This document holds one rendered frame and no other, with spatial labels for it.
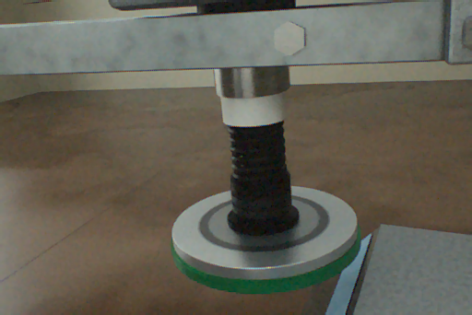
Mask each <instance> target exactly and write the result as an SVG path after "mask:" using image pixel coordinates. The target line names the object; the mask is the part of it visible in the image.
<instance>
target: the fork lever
mask: <svg viewBox="0 0 472 315"><path fill-rule="evenodd" d="M447 5H448V0H387V1H376V2H354V3H342V4H331V5H319V6H296V8H278V9H267V10H255V11H244V12H221V13H210V14H199V15H197V13H187V14H175V15H153V16H142V17H109V18H98V19H87V20H65V21H54V22H42V23H20V24H8V25H0V76H36V75H57V74H78V73H83V74H98V73H120V72H141V71H162V70H203V69H225V68H245V67H287V66H308V65H330V64H391V63H412V62H433V61H444V52H445V36H446V20H447Z"/></svg>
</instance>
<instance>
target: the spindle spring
mask: <svg viewBox="0 0 472 315"><path fill-rule="evenodd" d="M283 123H284V120H283V121H281V122H274V123H271V124H270V125H268V126H262V127H258V128H254V129H240V127H249V126H230V127H229V128H228V133H229V134H230V137H229V141H230V152H231V153H232V154H230V159H231V160H232V162H233V163H231V168H232V169H233V170H234V171H233V172H232V177H233V178H234V179H236V180H237V181H246V182H262V181H271V180H273V179H275V178H278V177H280V176H281V175H283V174H284V173H285V172H286V168H287V165H286V163H285V162H286V154H285V152H286V147H285V146H284V144H285V141H286V140H285V137H284V135H283V134H284V132H285V129H284V128H283ZM275 131H276V132H275ZM271 132H272V134H271V135H265V136H262V137H257V138H241V137H246V136H255V135H264V134H269V133H271ZM271 142H273V144H271V145H266V146H260V147H242V146H258V145H265V144H268V143H271ZM273 151H274V153H272V154H267V153H270V152H273ZM261 154H267V155H264V156H261V157H242V156H255V155H261ZM273 160H274V162H273V163H268V162H271V161H273ZM262 163H268V164H265V165H263V166H241V165H257V164H262ZM274 169H277V170H275V171H274V172H269V171H272V170H274ZM264 172H269V173H267V174H264V175H241V174H258V173H264ZM240 173H241V174H240Z"/></svg>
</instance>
